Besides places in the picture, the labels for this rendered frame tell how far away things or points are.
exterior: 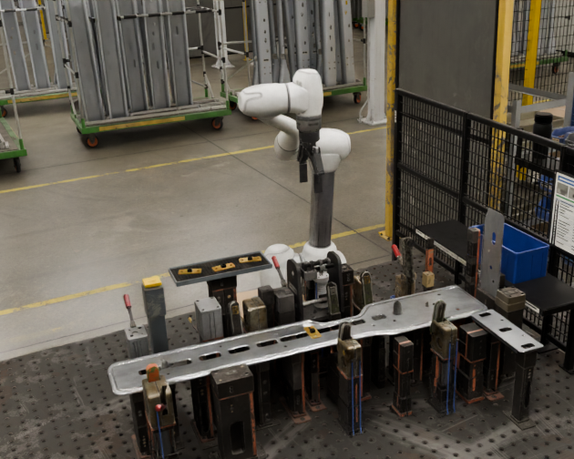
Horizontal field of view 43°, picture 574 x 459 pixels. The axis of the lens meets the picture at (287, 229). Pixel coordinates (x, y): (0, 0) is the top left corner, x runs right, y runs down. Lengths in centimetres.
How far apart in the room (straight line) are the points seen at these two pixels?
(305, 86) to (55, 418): 150
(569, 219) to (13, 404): 221
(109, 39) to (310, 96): 688
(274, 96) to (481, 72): 247
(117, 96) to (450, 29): 528
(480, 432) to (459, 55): 287
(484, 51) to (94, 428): 322
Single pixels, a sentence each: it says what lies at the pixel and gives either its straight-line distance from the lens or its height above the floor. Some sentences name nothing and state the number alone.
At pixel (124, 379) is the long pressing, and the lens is 243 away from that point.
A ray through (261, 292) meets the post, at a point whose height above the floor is 109.
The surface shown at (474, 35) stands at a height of 169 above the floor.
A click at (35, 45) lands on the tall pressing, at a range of 1185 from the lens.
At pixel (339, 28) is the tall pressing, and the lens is 1067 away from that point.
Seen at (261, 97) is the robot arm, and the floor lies 180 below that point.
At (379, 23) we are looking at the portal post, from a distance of 946.
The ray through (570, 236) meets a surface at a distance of 291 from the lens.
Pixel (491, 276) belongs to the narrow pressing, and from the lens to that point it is 286.
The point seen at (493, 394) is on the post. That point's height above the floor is 70.
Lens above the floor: 230
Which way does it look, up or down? 22 degrees down
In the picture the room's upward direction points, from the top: 2 degrees counter-clockwise
